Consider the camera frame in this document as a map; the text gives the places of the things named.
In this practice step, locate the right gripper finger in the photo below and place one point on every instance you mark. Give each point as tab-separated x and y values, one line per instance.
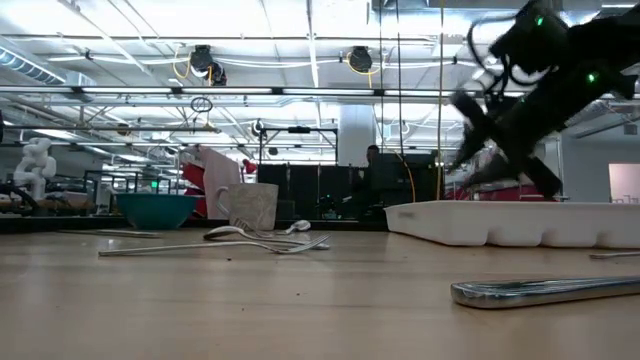
465	147
492	171

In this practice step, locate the blue bowl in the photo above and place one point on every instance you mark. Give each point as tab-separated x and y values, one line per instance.
155	212

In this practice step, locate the ribbed ceiling duct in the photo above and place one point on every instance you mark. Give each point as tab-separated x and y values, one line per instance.
27	66

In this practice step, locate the pale wall board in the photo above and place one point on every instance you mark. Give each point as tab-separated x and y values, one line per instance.
625	182

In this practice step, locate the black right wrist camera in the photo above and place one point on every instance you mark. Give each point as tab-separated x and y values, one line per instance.
530	40

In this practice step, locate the red cloth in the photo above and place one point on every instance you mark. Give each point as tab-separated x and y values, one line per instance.
192	176

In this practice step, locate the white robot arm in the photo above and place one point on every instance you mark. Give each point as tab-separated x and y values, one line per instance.
35	167

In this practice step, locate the white cutlery tray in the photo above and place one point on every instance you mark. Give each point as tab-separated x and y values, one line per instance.
450	222

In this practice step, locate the ceiling light strip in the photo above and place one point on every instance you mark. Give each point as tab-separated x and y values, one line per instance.
325	92

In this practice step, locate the person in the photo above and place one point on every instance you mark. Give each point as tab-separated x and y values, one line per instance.
367	190

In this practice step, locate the white pillar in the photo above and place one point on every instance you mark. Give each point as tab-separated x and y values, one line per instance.
356	135

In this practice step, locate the green indicator light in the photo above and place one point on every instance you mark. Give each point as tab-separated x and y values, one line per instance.
154	184

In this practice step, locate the grey patterned mug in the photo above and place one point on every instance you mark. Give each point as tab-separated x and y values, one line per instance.
252	205

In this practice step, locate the red bin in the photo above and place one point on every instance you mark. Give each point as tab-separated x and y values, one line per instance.
500	195

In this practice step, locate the black gantry frame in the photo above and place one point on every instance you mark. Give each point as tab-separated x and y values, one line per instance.
299	130

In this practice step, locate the dark wall box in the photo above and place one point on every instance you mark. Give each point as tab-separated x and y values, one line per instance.
630	129

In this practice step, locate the black partition screens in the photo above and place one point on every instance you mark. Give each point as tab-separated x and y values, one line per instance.
310	185

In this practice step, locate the pink cloth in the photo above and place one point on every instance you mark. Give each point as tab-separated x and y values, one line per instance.
222	175

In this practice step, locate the silver air duct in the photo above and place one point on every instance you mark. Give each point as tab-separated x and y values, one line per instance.
610	117

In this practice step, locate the black metal rack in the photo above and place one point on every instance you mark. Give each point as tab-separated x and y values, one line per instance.
125	173

